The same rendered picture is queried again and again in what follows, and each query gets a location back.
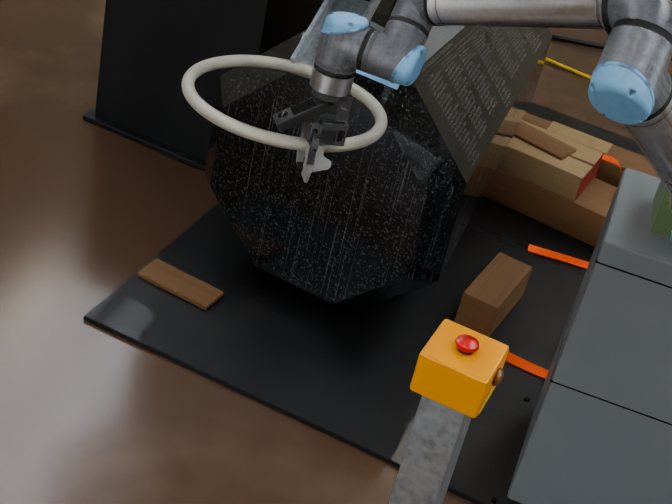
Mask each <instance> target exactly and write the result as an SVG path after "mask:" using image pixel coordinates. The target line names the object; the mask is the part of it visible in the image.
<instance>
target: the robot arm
mask: <svg viewBox="0 0 672 504"><path fill-rule="evenodd" d="M445 25H460V26H495V27H530V28H566V29H601V30H605V32H606V33H607V34H608V35H609V37H608V39H607V42H606V44H605V47H604V49H603V52H602V54H601V56H600V59H599V61H598V64H597V66H596V68H595V70H594V71H593V73H592V76H591V80H590V85H589V88H588V97H589V100H590V102H591V104H592V105H593V107H594V108H595V109H596V110H597V111H598V112H599V113H601V114H605V117H607V118H608V119H610V120H613V121H615V122H618V123H621V124H624V125H625V126H626V128H627V129H628V131H629V132H630V134H631V135H632V137H633V138H634V140H635V141H636V143H637V144H638V146H639V147H640V149H641V150H642V152H643V153H644V155H645V156H646V158H647V159H648V161H649V162H650V164H651V165H652V167H653V168H654V170H655V171H656V173H657V174H658V176H659V177H660V179H661V180H662V182H663V183H664V185H665V186H666V188H667V189H668V191H669V192H670V198H669V204H670V209H671V212H672V79H671V77H670V75H669V73H668V71H667V69H668V66H669V63H670V61H671V58H672V1H671V0H397V2H396V4H395V6H394V8H393V11H392V13H391V15H390V17H389V20H388V22H387V24H386V26H385V28H384V31H383V32H380V31H377V30H374V29H372V28H369V27H368V26H369V22H368V20H367V19H366V18H365V17H363V16H361V15H359V14H355V13H351V12H333V13H331V14H329V15H328V16H327V17H326V18H325V21H324V25H323V28H322V29H321V32H322V33H321V37H320V41H319V45H318V50H317V54H316V58H315V63H314V66H313V70H312V74H311V79H310V86H311V87H312V88H313V89H312V94H313V95H314V97H312V98H310V99H307V100H305V101H303V102H300V103H298V104H296V105H294V106H291V107H289V108H287V109H284V110H282V111H280V112H277V113H275V114H274V115H273V118H274V120H275V123H276V125H277V127H278V130H279V131H280V132H283V131H285V130H287V129H290V128H292V127H294V126H297V125H299V124H301V123H302V125H301V129H300V134H299V137H304V138H306V139H307V142H309V145H308V146H307V147H306V150H305V151H297V156H296V163H297V166H298V169H299V170H301V169H302V165H303V170H302V172H301V174H302V177H303V180H304V182H305V183H307V182H308V180H309V178H310V175H311V173H312V172H317V171H322V170H328V169H329V168H330V167H331V161H330V160H329V159H327V158H326V157H324V147H323V146H322V145H321V144H319V143H325V144H329V145H334V146H343V147H344V143H345V139H346V135H347V131H348V127H349V125H348V123H347V120H348V116H349V112H350V108H351V104H352V101H353V96H352V95H351V89H352V85H353V81H354V77H355V73H356V69H357V70H360V71H362V72H365V73H368V74H371V75H374V76H376V77H379V78H382V79H385V80H388V81H390V82H391V83H393V84H395V83H396V84H399V85H403V86H409V85H411V84H412V83H413V82H414V81H415V80H416V79H417V77H418V75H419V74H420V72H421V70H422V66H423V65H424V63H425V60H426V56H427V49H426V47H425V46H424V45H425V42H426V40H427V38H428V35H429V33H430V31H431V29H432V26H445ZM344 133H345V135H344ZM343 136H344V139H343ZM342 140H343V141H342ZM304 157H305V160H304ZM303 161H304V163H303Z"/></svg>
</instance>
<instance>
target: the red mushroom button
mask: <svg viewBox="0 0 672 504"><path fill-rule="evenodd" d="M455 344H456V346H457V348H458V349H459V350H461V351H462V352H465V353H474V352H476V351H477V350H478V349H479V341H478V340H477V339H476V338H475V337H473V336H470V335H466V334H463V335H459V336H458V337H457V338H456V340H455Z"/></svg>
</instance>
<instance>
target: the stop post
mask: <svg viewBox="0 0 672 504"><path fill-rule="evenodd" d="M463 334H466V335H470V336H473V337H475V338H476V339H477V340H478V341H479V349H478V350H477V351H476V352H474V353H465V352H462V351H461V350H459V349H458V348H457V346H456V344H455V340H456V338H457V337H458V336H459V335H463ZM508 351H509V346H508V345H506V344H503V343H501V342H499V341H497V340H494V339H492V338H490V337H487V336H485V335H483V334H480V333H478V332H476V331H473V330H471V329H469V328H467V327H464V326H462V325H460V324H457V323H455V322H453V321H450V320H448V319H444V320H443V322H442V323H441V324H440V326H439V327H438V328H437V330H436V331H435V333H434V334H433V335H432V337H431V338H430V340H429V341H428V342H427V344H426V345H425V347H424V348H423V349H422V351H421V352H420V354H419V357H418V360H417V363H416V367H415V370H414V373H413V377H412V380H411V384H410V389H411V390H412V391H414V392H416V393H418V394H420V395H422V396H421V400H420V403H419V406H418V409H417V413H416V416H415V419H414V423H413V426H412V429H411V432H410V436H409V439H408V442H407V446H406V449H405V452H404V455H403V459H402V462H401V465H400V469H399V472H398V475H397V478H396V482H395V485H394V488H393V492H392V495H391V498H390V501H389V504H443V501H444V498H445V495H446V492H447V489H448V486H449V483H450V480H451V477H452V474H453V471H454V469H455V466H456V463H457V460H458V457H459V454H460V451H461V448H462V445H463V442H464V439H465V436H466V433H467V430H468V427H469V424H470V421H471V418H476V417H477V416H478V414H480V413H479V412H481V410H482V409H483V407H484V405H485V403H486V402H487V400H488V398H489V397H490V395H491V393H492V392H493V390H494V388H495V387H496V386H493V385H492V381H493V379H494V376H495V374H496V372H497V370H498V368H502V369H503V366H504V363H505V360H506V357H507V354H508Z"/></svg>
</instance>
